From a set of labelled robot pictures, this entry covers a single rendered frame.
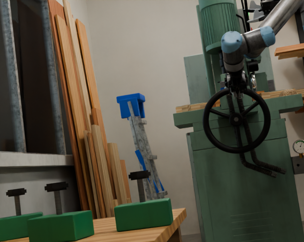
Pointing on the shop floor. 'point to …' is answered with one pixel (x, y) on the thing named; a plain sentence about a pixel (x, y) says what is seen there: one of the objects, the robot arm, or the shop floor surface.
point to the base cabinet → (248, 196)
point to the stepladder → (138, 133)
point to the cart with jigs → (131, 220)
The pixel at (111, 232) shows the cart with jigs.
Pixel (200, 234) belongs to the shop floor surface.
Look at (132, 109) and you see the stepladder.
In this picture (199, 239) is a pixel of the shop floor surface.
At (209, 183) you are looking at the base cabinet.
